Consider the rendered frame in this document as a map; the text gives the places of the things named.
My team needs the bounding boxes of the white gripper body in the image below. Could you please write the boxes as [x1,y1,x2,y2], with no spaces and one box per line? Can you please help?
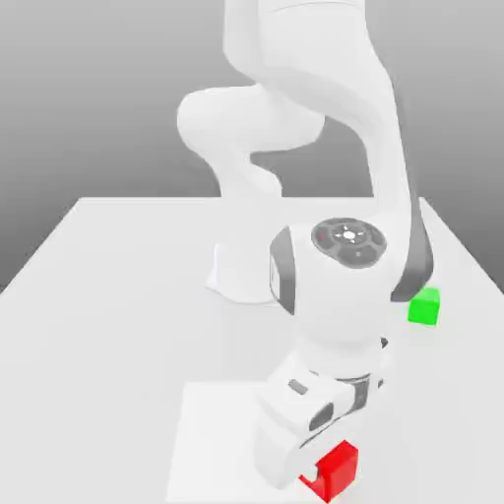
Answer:
[253,410,348,492]

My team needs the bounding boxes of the small red cube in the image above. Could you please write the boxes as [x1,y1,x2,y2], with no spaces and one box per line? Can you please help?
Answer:
[297,439,360,504]

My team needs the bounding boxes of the small green cube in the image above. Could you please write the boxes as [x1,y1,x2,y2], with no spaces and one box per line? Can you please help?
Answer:
[407,286,442,328]

